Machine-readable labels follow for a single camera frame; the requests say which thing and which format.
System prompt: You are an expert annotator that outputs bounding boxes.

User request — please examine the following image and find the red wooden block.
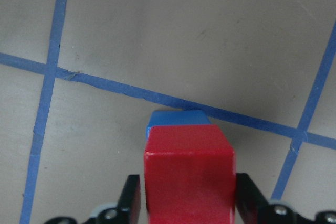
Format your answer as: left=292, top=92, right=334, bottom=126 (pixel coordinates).
left=144, top=124, right=236, bottom=223

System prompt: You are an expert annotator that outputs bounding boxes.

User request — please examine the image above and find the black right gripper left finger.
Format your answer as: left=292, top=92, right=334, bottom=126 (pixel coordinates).
left=117, top=174, right=141, bottom=224

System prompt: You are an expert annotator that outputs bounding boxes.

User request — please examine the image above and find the blue wooden block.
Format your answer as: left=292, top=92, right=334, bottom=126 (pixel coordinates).
left=146, top=110, right=211, bottom=138

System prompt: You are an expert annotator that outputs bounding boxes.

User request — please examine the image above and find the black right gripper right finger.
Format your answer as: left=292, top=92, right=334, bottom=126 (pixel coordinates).
left=235, top=173, right=269, bottom=223

